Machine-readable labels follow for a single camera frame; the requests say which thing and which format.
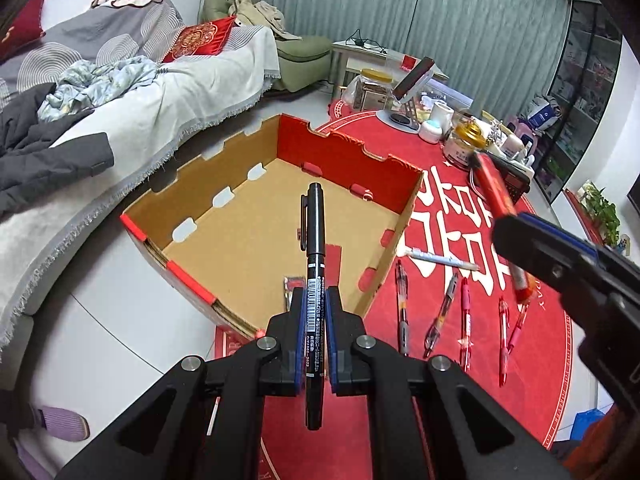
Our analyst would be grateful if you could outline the light blue floral cloth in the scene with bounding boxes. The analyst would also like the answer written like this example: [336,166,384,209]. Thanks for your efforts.
[39,56,163,122]

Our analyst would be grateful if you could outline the dark pen with grey tip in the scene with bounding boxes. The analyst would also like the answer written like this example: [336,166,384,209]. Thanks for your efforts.
[424,272,460,359]

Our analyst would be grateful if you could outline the person's right forearm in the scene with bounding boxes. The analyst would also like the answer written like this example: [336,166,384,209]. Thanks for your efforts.
[560,404,640,480]

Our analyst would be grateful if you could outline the green potted plant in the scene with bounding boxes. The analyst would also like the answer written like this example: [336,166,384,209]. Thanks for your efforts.
[580,182,621,247]

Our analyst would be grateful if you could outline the red and brown cardboard box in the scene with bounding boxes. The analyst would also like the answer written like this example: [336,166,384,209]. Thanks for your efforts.
[120,114,425,341]

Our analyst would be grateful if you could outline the red embroidered cushion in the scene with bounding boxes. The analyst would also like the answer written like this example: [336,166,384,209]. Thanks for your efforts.
[161,16,237,64]

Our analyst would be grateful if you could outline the grey circle-patterned blanket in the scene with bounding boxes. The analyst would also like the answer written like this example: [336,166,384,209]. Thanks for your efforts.
[0,0,186,106]

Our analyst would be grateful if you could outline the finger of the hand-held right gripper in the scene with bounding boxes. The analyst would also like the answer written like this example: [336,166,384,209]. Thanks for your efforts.
[492,216,608,307]
[517,212,640,286]

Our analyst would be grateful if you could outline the glass jar with gold lid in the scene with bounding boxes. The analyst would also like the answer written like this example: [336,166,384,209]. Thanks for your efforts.
[445,122,488,168]

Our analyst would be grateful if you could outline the green armchair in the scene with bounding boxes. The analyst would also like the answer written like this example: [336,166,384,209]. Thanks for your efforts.
[202,0,332,93]

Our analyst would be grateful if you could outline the grey-green curtain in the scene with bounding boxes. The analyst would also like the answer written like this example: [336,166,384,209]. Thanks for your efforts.
[240,0,571,128]

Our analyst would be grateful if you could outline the black radio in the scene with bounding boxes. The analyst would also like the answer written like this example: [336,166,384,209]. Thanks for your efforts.
[492,157,534,197]

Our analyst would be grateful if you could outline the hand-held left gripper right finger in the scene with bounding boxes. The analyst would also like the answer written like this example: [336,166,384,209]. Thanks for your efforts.
[326,285,573,480]

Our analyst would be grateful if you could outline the pink pen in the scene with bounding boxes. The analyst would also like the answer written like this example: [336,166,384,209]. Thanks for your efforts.
[458,277,474,373]

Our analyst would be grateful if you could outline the white cup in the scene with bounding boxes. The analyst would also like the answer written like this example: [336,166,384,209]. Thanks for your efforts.
[431,101,455,127]

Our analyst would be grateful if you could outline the white side table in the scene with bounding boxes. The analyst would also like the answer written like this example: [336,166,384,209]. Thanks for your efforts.
[331,40,451,102]

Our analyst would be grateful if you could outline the grey sofa with blanket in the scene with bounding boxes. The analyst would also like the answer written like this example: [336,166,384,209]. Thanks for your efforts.
[0,27,282,348]

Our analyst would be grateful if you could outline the black and red gel pen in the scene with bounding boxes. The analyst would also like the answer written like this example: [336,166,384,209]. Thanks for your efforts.
[395,260,412,358]

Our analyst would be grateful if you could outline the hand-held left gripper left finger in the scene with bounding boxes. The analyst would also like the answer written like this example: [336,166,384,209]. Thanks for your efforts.
[57,287,307,480]

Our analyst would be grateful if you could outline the black marker pen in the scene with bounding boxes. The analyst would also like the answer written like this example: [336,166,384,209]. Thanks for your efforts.
[299,182,327,432]

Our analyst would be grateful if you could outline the dark red phone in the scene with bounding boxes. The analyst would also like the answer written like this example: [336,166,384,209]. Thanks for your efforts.
[392,57,435,101]

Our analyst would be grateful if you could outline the blue box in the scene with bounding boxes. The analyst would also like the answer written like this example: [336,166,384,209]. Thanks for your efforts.
[571,410,607,442]

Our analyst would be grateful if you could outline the glass jar with yellow lid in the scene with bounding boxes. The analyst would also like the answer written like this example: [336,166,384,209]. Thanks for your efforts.
[352,69,396,112]

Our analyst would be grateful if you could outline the dark grey jacket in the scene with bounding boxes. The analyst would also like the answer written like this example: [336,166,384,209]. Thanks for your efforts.
[0,82,115,218]

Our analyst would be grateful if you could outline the black cable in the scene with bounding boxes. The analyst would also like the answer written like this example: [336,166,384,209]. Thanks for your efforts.
[347,30,388,54]

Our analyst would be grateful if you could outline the red marker pen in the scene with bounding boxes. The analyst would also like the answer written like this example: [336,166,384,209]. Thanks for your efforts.
[471,152,535,306]

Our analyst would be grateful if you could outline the round red mat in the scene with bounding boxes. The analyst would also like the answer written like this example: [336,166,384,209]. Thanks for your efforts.
[215,99,573,480]

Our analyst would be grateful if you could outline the dark red cushion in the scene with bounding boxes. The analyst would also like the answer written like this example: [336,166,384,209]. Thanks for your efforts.
[0,0,49,62]

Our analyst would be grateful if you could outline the white pen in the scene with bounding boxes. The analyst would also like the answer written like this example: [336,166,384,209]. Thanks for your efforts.
[400,247,481,272]

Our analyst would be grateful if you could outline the white bag with blue print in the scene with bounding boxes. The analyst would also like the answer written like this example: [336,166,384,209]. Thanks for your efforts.
[525,95,563,132]

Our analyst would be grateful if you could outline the glass display cabinet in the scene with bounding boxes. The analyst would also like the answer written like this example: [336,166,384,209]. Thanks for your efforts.
[532,0,623,206]

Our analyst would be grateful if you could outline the small red transparent case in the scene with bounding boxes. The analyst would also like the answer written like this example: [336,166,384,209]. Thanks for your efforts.
[282,275,306,312]

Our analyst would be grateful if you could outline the pink stool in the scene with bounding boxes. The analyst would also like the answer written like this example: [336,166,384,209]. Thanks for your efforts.
[505,115,539,157]

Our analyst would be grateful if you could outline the purple slipper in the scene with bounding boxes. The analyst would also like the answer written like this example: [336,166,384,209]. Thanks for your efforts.
[30,405,91,443]

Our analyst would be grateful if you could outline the beige clothes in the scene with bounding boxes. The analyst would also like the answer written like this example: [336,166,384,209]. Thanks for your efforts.
[229,0,303,42]

